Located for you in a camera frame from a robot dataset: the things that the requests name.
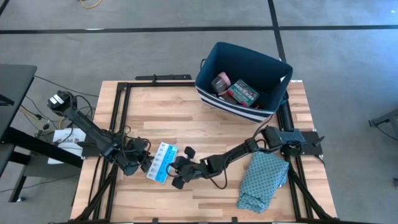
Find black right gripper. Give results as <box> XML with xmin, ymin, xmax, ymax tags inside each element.
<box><xmin>171</xmin><ymin>146</ymin><xmax>208</xmax><ymax>190</ymax></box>

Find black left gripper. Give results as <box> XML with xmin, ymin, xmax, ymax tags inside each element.
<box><xmin>123</xmin><ymin>138</ymin><xmax>155</xmax><ymax>176</ymax></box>

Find tan elastic bandage roll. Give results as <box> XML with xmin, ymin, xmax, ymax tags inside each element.
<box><xmin>218</xmin><ymin>92</ymin><xmax>239</xmax><ymax>106</ymax></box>

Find green box with red latch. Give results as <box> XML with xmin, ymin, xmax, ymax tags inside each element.
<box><xmin>227</xmin><ymin>79</ymin><xmax>261</xmax><ymax>107</ymax></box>

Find navy basket with white stripes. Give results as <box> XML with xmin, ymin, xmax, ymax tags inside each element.
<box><xmin>194</xmin><ymin>41</ymin><xmax>294</xmax><ymax>124</ymax></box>

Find white paper sheet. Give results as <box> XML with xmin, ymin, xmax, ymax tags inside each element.
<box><xmin>47</xmin><ymin>128</ymin><xmax>87</xmax><ymax>165</ymax></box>

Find teal patterned cloth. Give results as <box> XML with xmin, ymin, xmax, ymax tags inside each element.
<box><xmin>236</xmin><ymin>151</ymin><xmax>290</xmax><ymax>214</ymax></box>

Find black desk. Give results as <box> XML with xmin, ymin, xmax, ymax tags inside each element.
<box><xmin>0</xmin><ymin>63</ymin><xmax>84</xmax><ymax>203</ymax></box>

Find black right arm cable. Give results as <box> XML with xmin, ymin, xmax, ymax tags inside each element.
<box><xmin>210</xmin><ymin>167</ymin><xmax>230</xmax><ymax>190</ymax></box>

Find black aluminium table frame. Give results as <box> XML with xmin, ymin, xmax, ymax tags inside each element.
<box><xmin>71</xmin><ymin>73</ymin><xmax>340</xmax><ymax>224</ymax></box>

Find yellow floor cable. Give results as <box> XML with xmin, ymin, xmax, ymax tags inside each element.
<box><xmin>80</xmin><ymin>0</ymin><xmax>103</xmax><ymax>9</ymax></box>

